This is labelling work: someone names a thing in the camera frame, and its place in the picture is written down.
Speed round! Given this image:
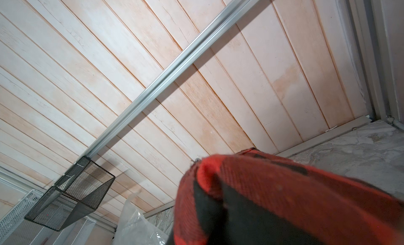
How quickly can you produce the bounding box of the white wire mesh shelf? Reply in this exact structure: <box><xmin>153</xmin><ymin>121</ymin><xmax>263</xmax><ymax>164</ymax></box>
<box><xmin>1</xmin><ymin>189</ymin><xmax>96</xmax><ymax>245</ymax></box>

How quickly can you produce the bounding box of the black wire mesh basket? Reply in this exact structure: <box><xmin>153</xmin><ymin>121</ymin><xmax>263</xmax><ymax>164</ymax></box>
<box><xmin>24</xmin><ymin>156</ymin><xmax>116</xmax><ymax>232</ymax></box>

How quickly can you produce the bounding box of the aluminium frame rail back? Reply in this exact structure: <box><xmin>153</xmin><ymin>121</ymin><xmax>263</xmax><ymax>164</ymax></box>
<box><xmin>80</xmin><ymin>0</ymin><xmax>260</xmax><ymax>159</ymax></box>

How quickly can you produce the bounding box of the aluminium frame rail right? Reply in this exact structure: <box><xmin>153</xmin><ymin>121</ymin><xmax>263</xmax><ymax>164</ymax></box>
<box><xmin>345</xmin><ymin>0</ymin><xmax>404</xmax><ymax>129</ymax></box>

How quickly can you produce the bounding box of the clear plastic vacuum bag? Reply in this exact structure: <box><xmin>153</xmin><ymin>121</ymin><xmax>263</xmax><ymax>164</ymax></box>
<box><xmin>112</xmin><ymin>192</ymin><xmax>168</xmax><ymax>245</ymax></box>

